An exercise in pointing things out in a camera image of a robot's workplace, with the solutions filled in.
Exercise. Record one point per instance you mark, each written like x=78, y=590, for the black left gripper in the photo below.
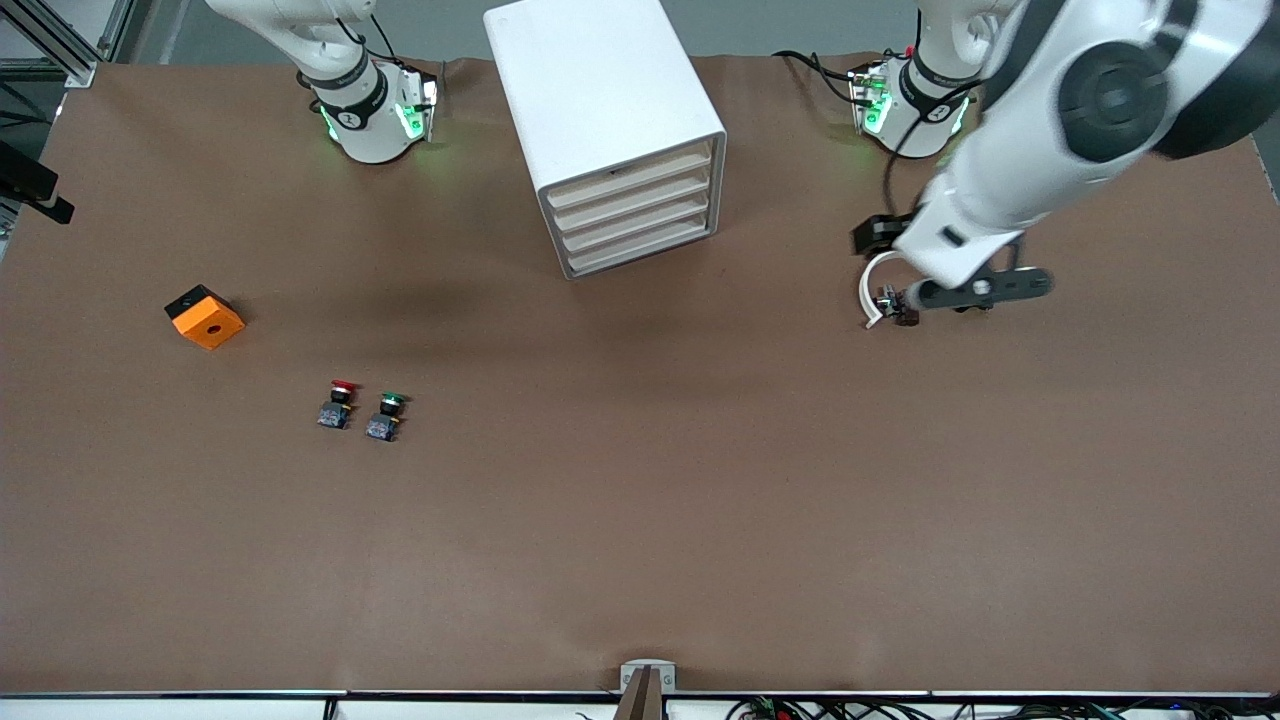
x=879, y=234

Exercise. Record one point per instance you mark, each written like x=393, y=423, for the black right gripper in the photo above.
x=24, y=178

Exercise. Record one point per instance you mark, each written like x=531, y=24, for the cream plastic drawer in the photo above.
x=630, y=244
x=630, y=178
x=630, y=200
x=630, y=222

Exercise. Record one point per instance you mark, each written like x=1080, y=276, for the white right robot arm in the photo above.
x=370, y=130

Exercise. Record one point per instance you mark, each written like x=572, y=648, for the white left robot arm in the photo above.
x=1010, y=170

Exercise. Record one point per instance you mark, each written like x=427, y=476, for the white drawer cabinet housing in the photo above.
x=590, y=90

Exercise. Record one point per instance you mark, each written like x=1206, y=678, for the white curved plastic tube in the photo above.
x=866, y=290

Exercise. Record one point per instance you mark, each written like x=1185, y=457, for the dark brown connector block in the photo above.
x=905, y=318

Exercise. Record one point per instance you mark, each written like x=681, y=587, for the aluminium frame post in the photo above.
x=82, y=74

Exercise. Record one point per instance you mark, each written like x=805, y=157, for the orange button enclosure box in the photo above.
x=210, y=325

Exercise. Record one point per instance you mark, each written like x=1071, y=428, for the red push button switch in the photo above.
x=335, y=412

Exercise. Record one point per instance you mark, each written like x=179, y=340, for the green push button switch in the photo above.
x=382, y=425

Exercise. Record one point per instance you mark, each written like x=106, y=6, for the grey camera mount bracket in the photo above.
x=648, y=690

